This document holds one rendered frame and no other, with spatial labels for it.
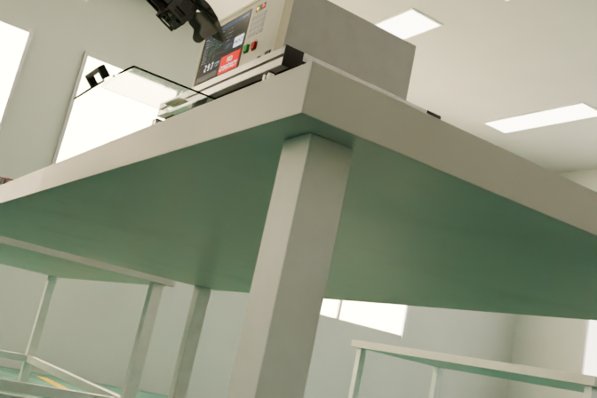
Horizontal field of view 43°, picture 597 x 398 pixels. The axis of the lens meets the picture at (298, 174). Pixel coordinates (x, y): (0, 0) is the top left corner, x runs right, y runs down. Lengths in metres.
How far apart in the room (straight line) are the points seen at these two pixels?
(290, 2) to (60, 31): 5.06
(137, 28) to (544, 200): 6.24
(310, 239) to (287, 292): 0.05
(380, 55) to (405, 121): 1.16
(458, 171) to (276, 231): 0.19
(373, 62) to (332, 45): 0.12
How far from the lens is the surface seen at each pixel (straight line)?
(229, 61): 1.90
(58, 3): 6.77
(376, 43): 1.87
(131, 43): 6.88
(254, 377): 0.67
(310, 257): 0.68
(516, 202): 0.81
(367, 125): 0.69
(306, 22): 1.76
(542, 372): 4.50
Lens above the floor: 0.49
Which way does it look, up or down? 14 degrees up
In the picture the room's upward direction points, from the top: 12 degrees clockwise
